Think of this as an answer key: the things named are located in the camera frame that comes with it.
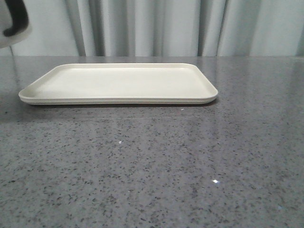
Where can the white smiley mug black handle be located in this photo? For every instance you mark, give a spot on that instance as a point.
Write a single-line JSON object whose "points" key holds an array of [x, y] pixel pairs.
{"points": [[14, 22]]}

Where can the cream rectangular plastic tray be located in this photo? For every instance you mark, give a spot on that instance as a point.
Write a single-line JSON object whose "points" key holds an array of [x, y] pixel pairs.
{"points": [[121, 83]]}

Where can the grey pleated curtain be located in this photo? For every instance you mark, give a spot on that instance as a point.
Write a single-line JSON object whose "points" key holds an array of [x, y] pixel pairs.
{"points": [[168, 28]]}

